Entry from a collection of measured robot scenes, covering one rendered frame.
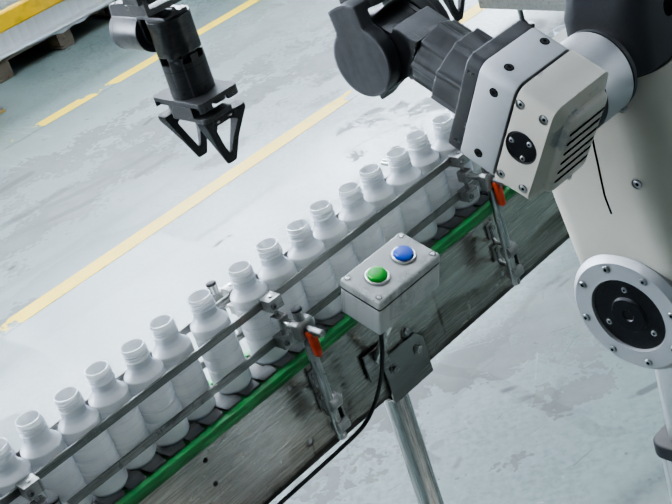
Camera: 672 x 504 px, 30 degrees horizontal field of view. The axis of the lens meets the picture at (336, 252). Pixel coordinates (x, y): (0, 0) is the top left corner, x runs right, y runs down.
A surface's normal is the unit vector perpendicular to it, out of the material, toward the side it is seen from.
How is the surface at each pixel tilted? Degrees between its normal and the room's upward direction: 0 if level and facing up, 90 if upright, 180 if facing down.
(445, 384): 0
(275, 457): 90
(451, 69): 61
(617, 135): 90
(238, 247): 0
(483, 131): 90
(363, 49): 88
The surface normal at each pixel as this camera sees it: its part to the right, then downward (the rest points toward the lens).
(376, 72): -0.67, 0.50
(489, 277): 0.68, 0.17
